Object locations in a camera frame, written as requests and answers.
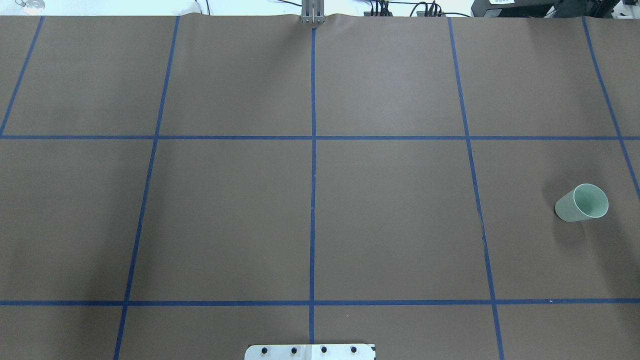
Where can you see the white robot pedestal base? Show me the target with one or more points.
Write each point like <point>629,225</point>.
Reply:
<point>331,351</point>

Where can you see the brown paper table mat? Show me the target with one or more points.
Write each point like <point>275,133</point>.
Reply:
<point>185,187</point>

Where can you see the green plastic cup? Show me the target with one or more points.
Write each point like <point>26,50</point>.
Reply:
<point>585,202</point>

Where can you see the black printer box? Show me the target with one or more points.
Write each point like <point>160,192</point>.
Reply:
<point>543,8</point>

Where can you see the aluminium frame post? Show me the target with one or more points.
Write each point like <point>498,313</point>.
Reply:
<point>313,12</point>

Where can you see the round clear tape roll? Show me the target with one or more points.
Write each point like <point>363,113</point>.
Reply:
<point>31,7</point>

